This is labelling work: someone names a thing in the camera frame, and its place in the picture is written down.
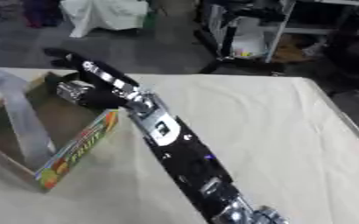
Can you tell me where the black chair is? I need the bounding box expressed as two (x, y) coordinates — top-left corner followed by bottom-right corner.
(321, 13), (359, 116)

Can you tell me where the white cloth-covered object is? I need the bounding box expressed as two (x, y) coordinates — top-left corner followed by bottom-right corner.
(58, 0), (151, 39)

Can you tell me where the black stand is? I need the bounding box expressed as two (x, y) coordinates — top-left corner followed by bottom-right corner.
(193, 0), (287, 75)

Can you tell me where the white metal rack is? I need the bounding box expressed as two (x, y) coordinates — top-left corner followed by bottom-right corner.
(260, 0), (359, 64)

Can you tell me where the cardboard box with colourful print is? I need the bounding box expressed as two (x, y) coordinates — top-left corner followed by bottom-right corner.
(0, 71), (123, 194)

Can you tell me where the white bag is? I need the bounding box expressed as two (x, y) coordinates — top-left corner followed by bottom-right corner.
(231, 17), (269, 59)

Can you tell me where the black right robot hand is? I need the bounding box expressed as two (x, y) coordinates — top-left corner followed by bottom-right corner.
(43, 47), (143, 110)

